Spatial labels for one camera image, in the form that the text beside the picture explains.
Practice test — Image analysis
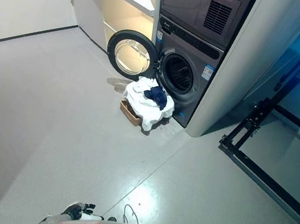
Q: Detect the dark blue garment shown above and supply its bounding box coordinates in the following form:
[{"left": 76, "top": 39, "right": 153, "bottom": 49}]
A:
[{"left": 141, "top": 84, "right": 170, "bottom": 111}]

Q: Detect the white clothes pile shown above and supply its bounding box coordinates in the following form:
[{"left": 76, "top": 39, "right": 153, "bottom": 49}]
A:
[{"left": 120, "top": 73, "right": 179, "bottom": 135}]

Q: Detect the brown wicker laundry basket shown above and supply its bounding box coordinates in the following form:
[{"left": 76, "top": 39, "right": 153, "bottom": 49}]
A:
[{"left": 117, "top": 98, "right": 145, "bottom": 128}]

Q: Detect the grey front-load washing machine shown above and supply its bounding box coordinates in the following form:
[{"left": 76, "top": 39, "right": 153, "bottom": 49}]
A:
[{"left": 144, "top": 13, "right": 229, "bottom": 132}]

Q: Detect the round glass washing machine door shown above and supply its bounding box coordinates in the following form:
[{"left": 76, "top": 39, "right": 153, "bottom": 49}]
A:
[{"left": 104, "top": 27, "right": 165, "bottom": 81}]

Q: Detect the energy label sticker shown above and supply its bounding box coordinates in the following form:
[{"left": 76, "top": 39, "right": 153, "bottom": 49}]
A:
[{"left": 200, "top": 62, "right": 216, "bottom": 83}]

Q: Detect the small blue washer sticker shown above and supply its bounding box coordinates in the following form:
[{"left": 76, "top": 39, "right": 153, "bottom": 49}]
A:
[{"left": 155, "top": 30, "right": 164, "bottom": 46}]

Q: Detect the grey dryer with vent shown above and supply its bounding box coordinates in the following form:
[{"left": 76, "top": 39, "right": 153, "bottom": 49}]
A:
[{"left": 155, "top": 0, "right": 259, "bottom": 55}]

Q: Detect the white shelf cabinet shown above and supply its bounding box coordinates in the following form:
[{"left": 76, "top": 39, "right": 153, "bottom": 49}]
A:
[{"left": 53, "top": 0, "right": 157, "bottom": 60}]

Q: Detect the thin cable on floor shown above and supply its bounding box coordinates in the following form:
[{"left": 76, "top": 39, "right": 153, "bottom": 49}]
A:
[{"left": 122, "top": 203, "right": 141, "bottom": 224}]

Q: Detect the black metal gantry frame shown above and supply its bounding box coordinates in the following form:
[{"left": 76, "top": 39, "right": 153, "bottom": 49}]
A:
[{"left": 209, "top": 31, "right": 300, "bottom": 224}]

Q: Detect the white appliance enclosure panel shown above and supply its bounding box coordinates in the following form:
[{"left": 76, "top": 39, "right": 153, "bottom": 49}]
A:
[{"left": 185, "top": 0, "right": 300, "bottom": 152}]

